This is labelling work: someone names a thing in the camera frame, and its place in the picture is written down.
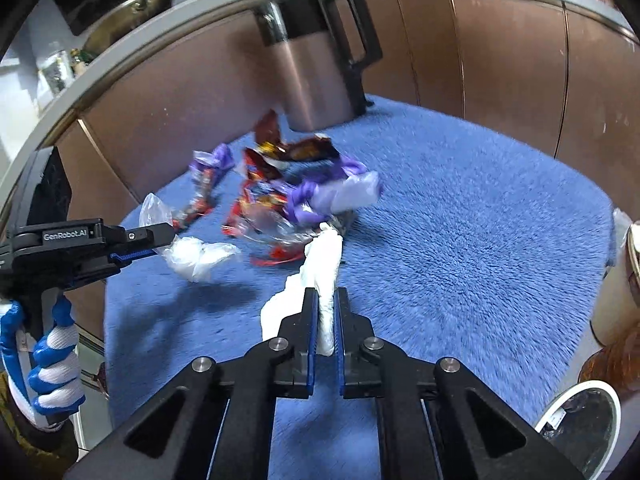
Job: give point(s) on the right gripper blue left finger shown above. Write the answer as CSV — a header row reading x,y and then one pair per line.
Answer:
x,y
294,375

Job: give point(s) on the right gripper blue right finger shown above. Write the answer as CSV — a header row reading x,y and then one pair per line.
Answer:
x,y
355,374

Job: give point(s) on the white tissue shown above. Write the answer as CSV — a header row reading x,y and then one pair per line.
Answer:
x,y
319,272

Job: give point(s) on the white plastic wrapper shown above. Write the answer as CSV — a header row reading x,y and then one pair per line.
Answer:
x,y
188,256

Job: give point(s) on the red snack wrapper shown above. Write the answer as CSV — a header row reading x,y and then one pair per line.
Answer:
x,y
272,209

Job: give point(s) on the purple white wrapper pile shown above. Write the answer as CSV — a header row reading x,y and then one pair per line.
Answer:
x,y
343,186

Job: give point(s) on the purple candy wrapper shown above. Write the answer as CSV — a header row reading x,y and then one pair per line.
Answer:
x,y
207,169

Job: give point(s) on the brown kitchen cabinets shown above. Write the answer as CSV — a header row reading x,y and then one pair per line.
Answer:
x,y
550,75

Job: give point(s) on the left blue white gloved hand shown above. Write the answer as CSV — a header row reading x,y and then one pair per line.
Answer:
x,y
44,374

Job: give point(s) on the amber oil bottle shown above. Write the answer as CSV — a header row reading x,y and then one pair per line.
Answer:
x,y
617,364

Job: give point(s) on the beige wicker waste basket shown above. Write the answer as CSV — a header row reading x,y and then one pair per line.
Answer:
x,y
617,308

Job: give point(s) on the brass wok with handle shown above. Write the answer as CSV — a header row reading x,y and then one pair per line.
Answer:
x,y
120,21

